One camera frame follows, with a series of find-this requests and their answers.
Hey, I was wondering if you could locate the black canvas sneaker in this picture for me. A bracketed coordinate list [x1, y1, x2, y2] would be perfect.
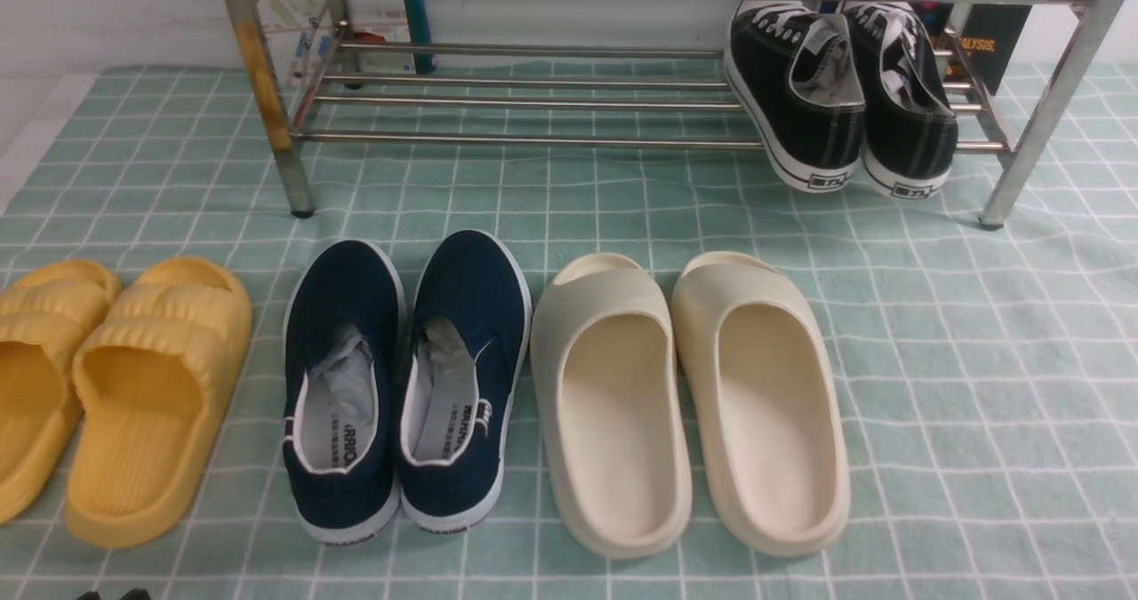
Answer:
[723, 0, 867, 194]
[840, 2, 958, 200]

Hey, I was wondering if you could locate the metal shoe rack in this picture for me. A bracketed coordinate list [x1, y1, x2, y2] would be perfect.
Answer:
[223, 0, 1125, 231]

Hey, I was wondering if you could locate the left cream slide slipper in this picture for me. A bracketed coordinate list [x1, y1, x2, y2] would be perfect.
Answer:
[529, 252, 693, 559]

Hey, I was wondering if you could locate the cream slide slipper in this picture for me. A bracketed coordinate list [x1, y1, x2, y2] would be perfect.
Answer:
[529, 252, 693, 559]
[670, 252, 851, 558]

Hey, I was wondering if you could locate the right navy slip-on shoe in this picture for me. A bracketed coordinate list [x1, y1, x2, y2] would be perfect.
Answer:
[395, 230, 533, 534]

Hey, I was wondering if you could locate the navy slip-on shoe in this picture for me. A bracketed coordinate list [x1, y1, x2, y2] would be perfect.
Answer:
[282, 239, 406, 546]
[395, 230, 533, 534]

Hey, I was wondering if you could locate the right cream slide slipper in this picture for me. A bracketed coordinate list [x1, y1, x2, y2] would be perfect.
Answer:
[670, 252, 851, 558]

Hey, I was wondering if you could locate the left navy slip-on shoe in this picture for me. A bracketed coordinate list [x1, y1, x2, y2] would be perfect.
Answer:
[282, 239, 406, 546]

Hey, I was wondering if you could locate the teal vertical pole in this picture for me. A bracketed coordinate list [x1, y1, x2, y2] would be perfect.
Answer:
[404, 0, 436, 75]

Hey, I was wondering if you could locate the colourful map poster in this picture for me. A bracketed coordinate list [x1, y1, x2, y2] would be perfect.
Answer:
[259, 0, 417, 87]

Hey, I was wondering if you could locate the right yellow slide slipper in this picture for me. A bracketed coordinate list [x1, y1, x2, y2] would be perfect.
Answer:
[65, 257, 251, 550]

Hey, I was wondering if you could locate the yellow slide slipper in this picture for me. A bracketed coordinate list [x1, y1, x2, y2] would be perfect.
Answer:
[65, 257, 251, 550]
[1, 260, 122, 523]

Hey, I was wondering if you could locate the green checkered tablecloth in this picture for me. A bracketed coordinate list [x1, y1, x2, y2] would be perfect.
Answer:
[3, 64, 1135, 599]

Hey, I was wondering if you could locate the black image processing book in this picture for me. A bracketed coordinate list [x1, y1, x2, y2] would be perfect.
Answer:
[910, 2, 1032, 92]

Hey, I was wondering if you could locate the left yellow slide slipper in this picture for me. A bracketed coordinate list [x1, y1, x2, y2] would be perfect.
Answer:
[1, 260, 122, 523]

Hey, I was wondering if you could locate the dark object at bottom edge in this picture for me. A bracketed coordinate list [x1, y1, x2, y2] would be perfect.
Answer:
[75, 587, 152, 600]

